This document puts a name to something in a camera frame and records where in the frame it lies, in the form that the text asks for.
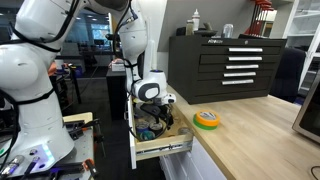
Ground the grey cable plug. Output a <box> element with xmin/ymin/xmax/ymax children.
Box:
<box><xmin>0</xmin><ymin>154</ymin><xmax>26</xmax><ymax>178</ymax></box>

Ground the small black item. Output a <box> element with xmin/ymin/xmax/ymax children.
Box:
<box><xmin>175</xmin><ymin>26</ymin><xmax>187</xmax><ymax>37</ymax></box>

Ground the wooden drawer white front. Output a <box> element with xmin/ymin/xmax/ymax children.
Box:
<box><xmin>125</xmin><ymin>96</ymin><xmax>195</xmax><ymax>170</ymax></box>

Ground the green tape roll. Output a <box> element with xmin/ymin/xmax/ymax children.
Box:
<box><xmin>192</xmin><ymin>114</ymin><xmax>219</xmax><ymax>131</ymax></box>

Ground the black workbench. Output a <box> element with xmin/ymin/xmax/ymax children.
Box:
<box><xmin>49</xmin><ymin>54</ymin><xmax>83</xmax><ymax>104</ymax></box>

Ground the black orange clamp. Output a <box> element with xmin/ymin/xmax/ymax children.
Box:
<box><xmin>81</xmin><ymin>158</ymin><xmax>100</xmax><ymax>178</ymax></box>

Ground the white base cabinet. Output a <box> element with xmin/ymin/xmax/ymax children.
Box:
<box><xmin>159</xmin><ymin>137</ymin><xmax>228</xmax><ymax>180</ymax></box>

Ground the teal tape roll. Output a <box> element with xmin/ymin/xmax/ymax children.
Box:
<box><xmin>139</xmin><ymin>130</ymin><xmax>156</xmax><ymax>141</ymax></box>

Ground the silver drawer handle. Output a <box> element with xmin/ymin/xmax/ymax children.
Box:
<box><xmin>225</xmin><ymin>64</ymin><xmax>260</xmax><ymax>70</ymax></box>
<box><xmin>223</xmin><ymin>72</ymin><xmax>257</xmax><ymax>78</ymax></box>
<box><xmin>228</xmin><ymin>47</ymin><xmax>264</xmax><ymax>53</ymax></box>
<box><xmin>221</xmin><ymin>79</ymin><xmax>254</xmax><ymax>86</ymax></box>
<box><xmin>228</xmin><ymin>56</ymin><xmax>263</xmax><ymax>62</ymax></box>

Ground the blue tape roll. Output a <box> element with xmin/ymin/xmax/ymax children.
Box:
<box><xmin>135</xmin><ymin>119</ymin><xmax>150</xmax><ymax>134</ymax></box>

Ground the black cable plug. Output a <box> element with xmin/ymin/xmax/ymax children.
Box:
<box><xmin>23</xmin><ymin>155</ymin><xmax>41</xmax><ymax>176</ymax></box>

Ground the clear tape roll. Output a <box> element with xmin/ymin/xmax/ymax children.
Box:
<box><xmin>177</xmin><ymin>126</ymin><xmax>193</xmax><ymax>136</ymax></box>

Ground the white box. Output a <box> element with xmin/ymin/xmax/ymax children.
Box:
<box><xmin>111</xmin><ymin>59</ymin><xmax>127</xmax><ymax>73</ymax></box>

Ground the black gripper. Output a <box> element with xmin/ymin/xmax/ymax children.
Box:
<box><xmin>139</xmin><ymin>102</ymin><xmax>175</xmax><ymax>130</ymax></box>

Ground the black chair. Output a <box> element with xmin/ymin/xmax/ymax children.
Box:
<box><xmin>269</xmin><ymin>47</ymin><xmax>307</xmax><ymax>104</ymax></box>

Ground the black bar clamp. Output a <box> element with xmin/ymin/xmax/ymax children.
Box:
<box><xmin>64</xmin><ymin>119</ymin><xmax>101</xmax><ymax>141</ymax></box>

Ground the clear jar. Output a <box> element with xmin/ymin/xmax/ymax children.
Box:
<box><xmin>221</xmin><ymin>23</ymin><xmax>234</xmax><ymax>39</ymax></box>

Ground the white squeeze bottle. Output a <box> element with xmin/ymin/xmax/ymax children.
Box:
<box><xmin>191</xmin><ymin>8</ymin><xmax>201</xmax><ymax>33</ymax></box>

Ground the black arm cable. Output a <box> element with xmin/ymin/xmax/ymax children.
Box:
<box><xmin>111</xmin><ymin>0</ymin><xmax>169</xmax><ymax>143</ymax></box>

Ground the black red hanging clamp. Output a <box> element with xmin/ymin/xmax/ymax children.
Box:
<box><xmin>93</xmin><ymin>119</ymin><xmax>106</xmax><ymax>158</ymax></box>

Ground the black masking tape roll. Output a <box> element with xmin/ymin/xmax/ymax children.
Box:
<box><xmin>148</xmin><ymin>120</ymin><xmax>165</xmax><ymax>135</ymax></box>

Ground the black cabinet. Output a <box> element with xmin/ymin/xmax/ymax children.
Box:
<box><xmin>105</xmin><ymin>68</ymin><xmax>130</xmax><ymax>121</ymax></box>

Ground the red bar clamp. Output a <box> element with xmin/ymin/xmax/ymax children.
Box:
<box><xmin>245</xmin><ymin>0</ymin><xmax>268</xmax><ymax>36</ymax></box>
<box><xmin>258</xmin><ymin>0</ymin><xmax>276</xmax><ymax>37</ymax></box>

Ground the black tool chest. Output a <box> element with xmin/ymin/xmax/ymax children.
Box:
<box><xmin>167</xmin><ymin>34</ymin><xmax>288</xmax><ymax>105</ymax></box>

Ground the thin black cable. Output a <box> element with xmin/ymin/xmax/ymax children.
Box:
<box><xmin>310</xmin><ymin>165</ymin><xmax>320</xmax><ymax>180</ymax></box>

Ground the white shelving unit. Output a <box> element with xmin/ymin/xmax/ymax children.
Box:
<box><xmin>269</xmin><ymin>0</ymin><xmax>320</xmax><ymax>98</ymax></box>

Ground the robot mounting table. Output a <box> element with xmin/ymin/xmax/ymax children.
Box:
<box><xmin>0</xmin><ymin>112</ymin><xmax>101</xmax><ymax>180</ymax></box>

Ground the orange tape roll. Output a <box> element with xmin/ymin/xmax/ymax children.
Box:
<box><xmin>195</xmin><ymin>110</ymin><xmax>221</xmax><ymax>128</ymax></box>

